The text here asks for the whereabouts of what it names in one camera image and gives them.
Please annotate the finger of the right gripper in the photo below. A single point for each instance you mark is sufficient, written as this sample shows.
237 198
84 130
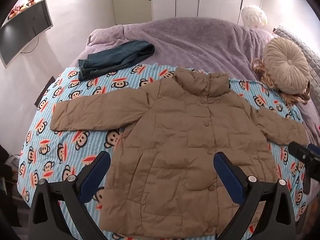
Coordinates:
310 161
314 148

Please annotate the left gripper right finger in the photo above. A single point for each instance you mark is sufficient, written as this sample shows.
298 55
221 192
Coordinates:
277 220

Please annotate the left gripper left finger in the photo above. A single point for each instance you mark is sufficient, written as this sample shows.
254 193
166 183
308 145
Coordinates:
46 220

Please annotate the tan puffer jacket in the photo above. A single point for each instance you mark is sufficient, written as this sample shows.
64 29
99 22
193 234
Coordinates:
161 183

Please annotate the monkey print blue blanket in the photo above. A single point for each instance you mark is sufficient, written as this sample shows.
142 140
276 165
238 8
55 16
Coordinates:
55 155

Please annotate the round beige pleated cushion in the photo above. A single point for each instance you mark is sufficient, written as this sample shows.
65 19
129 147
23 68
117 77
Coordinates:
286 65

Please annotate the black bedside panel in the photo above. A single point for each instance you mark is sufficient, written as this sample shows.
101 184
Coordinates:
38 100

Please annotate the purple bed cover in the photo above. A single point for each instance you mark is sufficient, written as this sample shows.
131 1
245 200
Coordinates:
207 44

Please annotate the white floral pillow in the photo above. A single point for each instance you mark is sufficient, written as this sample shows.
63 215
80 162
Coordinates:
253 17

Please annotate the folded dark blue jeans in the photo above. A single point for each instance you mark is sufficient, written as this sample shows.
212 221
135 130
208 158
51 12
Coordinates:
123 56

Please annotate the red toy figures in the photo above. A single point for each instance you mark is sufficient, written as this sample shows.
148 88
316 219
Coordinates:
19 8

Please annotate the wall mounted monitor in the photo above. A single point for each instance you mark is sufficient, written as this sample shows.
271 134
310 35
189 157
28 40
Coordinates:
19 31

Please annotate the white door with handle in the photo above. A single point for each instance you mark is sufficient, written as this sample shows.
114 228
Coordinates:
132 11

